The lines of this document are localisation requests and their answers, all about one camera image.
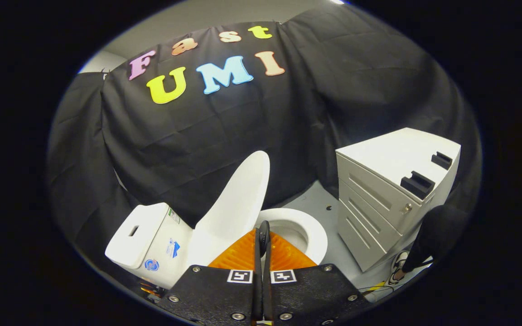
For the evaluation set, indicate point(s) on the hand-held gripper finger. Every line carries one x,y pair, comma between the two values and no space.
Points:
258,294
267,294

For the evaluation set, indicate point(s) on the white toilet lid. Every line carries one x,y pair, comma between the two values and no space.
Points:
236,208

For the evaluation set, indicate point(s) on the white toilet bowl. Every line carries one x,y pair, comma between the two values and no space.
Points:
317,235

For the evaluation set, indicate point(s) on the person's white black shoe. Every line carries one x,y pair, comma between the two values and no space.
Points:
398,269

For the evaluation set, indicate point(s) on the black backdrop cloth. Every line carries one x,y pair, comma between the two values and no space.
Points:
224,136

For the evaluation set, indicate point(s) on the silver cabinet lock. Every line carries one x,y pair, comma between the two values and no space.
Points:
407,208

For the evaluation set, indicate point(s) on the white drawer cabinet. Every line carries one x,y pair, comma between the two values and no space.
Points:
388,158

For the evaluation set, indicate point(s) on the person's leg in black trousers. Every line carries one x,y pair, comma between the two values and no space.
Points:
437,231

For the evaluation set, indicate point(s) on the black holder block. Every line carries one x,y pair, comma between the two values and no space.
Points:
417,184
442,160

